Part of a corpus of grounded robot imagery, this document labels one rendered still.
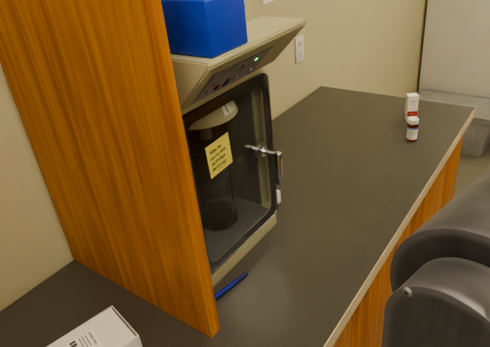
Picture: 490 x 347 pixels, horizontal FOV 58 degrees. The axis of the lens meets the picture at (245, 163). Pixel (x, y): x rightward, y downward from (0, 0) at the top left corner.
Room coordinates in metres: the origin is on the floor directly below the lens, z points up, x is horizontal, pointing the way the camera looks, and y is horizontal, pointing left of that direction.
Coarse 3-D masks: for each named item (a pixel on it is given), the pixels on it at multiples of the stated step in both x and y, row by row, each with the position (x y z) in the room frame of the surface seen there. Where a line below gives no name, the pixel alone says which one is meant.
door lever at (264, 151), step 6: (264, 150) 0.95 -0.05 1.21; (264, 156) 0.95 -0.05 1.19; (276, 156) 0.92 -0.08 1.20; (282, 156) 0.92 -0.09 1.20; (276, 162) 0.92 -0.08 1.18; (276, 168) 0.92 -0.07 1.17; (282, 168) 0.92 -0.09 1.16; (276, 174) 0.92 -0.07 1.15; (282, 174) 0.92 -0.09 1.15; (276, 180) 0.92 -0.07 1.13; (282, 180) 0.92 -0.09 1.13
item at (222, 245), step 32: (224, 96) 0.86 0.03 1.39; (256, 96) 0.94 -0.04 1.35; (192, 128) 0.78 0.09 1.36; (224, 128) 0.85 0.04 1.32; (256, 128) 0.93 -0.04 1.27; (192, 160) 0.77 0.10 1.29; (256, 160) 0.93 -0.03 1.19; (224, 192) 0.83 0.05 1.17; (256, 192) 0.92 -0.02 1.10; (224, 224) 0.82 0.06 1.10; (256, 224) 0.91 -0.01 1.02; (224, 256) 0.80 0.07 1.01
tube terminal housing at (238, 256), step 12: (252, 0) 0.98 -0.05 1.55; (252, 12) 0.98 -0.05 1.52; (264, 72) 1.00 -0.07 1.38; (216, 96) 0.86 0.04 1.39; (192, 108) 0.80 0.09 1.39; (264, 228) 0.95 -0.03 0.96; (252, 240) 0.91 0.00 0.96; (240, 252) 0.87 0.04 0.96; (228, 264) 0.83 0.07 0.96; (216, 276) 0.79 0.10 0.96
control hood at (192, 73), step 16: (256, 32) 0.85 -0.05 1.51; (272, 32) 0.84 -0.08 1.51; (288, 32) 0.87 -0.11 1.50; (240, 48) 0.75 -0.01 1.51; (256, 48) 0.79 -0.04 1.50; (272, 48) 0.88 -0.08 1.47; (176, 64) 0.72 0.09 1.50; (192, 64) 0.70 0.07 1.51; (208, 64) 0.68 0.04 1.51; (224, 64) 0.72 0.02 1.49; (176, 80) 0.73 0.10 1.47; (192, 80) 0.70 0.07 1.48; (208, 80) 0.72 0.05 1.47; (192, 96) 0.73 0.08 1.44
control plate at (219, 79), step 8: (256, 56) 0.83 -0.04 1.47; (264, 56) 0.87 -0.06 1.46; (240, 64) 0.79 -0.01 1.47; (248, 64) 0.83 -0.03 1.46; (256, 64) 0.88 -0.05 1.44; (224, 72) 0.75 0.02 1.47; (232, 72) 0.79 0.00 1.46; (240, 72) 0.83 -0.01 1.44; (248, 72) 0.88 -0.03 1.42; (216, 80) 0.75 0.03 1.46; (224, 80) 0.79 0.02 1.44; (232, 80) 0.84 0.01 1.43; (208, 88) 0.75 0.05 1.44; (200, 96) 0.76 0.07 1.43
